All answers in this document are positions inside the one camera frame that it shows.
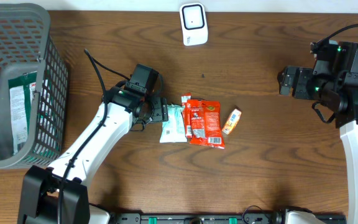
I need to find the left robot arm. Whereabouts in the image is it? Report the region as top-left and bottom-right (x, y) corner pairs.
(17, 86), (168, 223)

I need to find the large red snack bag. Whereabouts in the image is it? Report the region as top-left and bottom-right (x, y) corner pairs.
(186, 99), (225, 149)

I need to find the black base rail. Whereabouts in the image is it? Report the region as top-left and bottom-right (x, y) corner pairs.
(109, 213), (272, 224)

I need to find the grey plastic mesh basket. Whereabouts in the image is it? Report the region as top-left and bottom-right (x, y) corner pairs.
(0, 3), (69, 169)

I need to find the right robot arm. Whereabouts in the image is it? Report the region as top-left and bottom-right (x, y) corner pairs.
(278, 41), (358, 223)

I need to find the teal wet wipes packet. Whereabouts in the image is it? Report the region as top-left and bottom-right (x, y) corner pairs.
(160, 105), (187, 143)

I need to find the green white packet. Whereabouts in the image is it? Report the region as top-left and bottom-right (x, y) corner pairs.
(8, 72), (37, 155)

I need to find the slim red stick packet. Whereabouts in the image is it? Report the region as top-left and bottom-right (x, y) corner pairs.
(181, 93), (192, 138)

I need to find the small orange snack packet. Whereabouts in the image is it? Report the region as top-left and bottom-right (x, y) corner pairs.
(222, 109), (242, 134)

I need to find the white barcode scanner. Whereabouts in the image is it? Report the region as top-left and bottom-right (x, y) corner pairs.
(179, 2), (208, 46)

